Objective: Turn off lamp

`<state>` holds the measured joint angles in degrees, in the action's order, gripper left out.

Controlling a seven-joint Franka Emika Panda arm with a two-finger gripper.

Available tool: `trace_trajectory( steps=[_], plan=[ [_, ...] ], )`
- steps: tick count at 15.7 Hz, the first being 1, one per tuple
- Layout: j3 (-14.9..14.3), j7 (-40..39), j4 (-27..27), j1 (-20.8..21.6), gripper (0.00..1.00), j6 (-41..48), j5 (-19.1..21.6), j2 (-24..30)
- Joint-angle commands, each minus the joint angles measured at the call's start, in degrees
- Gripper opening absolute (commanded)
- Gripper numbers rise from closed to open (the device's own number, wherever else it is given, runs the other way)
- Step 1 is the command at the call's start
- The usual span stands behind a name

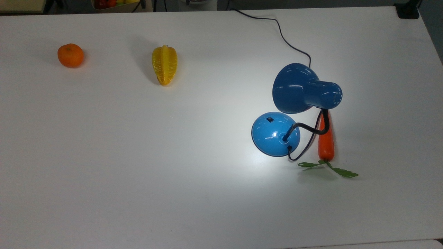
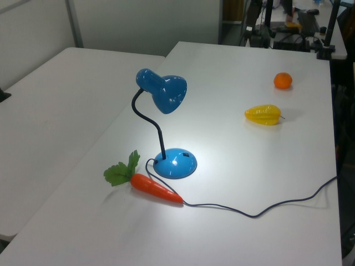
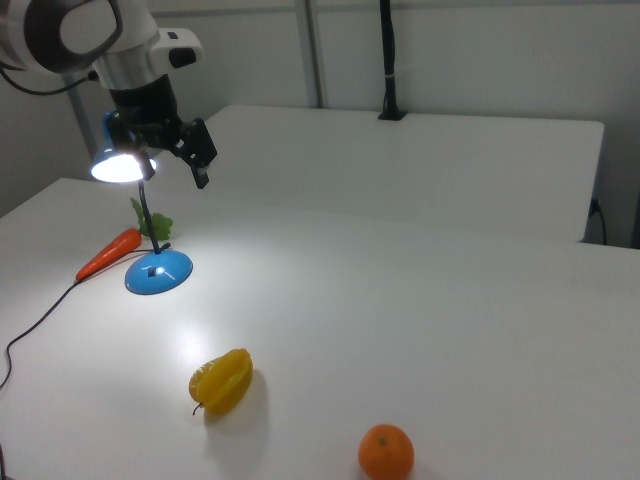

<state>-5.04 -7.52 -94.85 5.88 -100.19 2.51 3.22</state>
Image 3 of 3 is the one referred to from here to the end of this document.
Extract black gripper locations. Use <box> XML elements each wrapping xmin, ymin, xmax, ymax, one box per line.
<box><xmin>106</xmin><ymin>74</ymin><xmax>219</xmax><ymax>191</ymax></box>

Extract black clamped camera pole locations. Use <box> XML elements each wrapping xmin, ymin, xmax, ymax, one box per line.
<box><xmin>377</xmin><ymin>0</ymin><xmax>407</xmax><ymax>122</ymax></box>

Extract blue gooseneck desk lamp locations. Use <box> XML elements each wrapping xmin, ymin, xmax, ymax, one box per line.
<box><xmin>89</xmin><ymin>110</ymin><xmax>195</xmax><ymax>296</ymax></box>

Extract orange toy carrot green leaves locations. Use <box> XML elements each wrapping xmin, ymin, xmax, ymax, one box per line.
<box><xmin>75</xmin><ymin>197</ymin><xmax>175</xmax><ymax>282</ymax></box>

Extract dark lamp power cable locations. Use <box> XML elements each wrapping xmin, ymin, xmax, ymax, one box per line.
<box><xmin>0</xmin><ymin>242</ymin><xmax>174</xmax><ymax>390</ymax></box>

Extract orange toy mandarin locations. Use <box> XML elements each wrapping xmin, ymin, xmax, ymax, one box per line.
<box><xmin>357</xmin><ymin>423</ymin><xmax>416</xmax><ymax>480</ymax></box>

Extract black robot wrist cable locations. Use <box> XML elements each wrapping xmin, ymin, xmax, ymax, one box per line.
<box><xmin>0</xmin><ymin>63</ymin><xmax>99</xmax><ymax>97</ymax></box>

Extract yellow toy starfruit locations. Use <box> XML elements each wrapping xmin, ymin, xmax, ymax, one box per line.
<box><xmin>188</xmin><ymin>348</ymin><xmax>254</xmax><ymax>417</ymax></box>

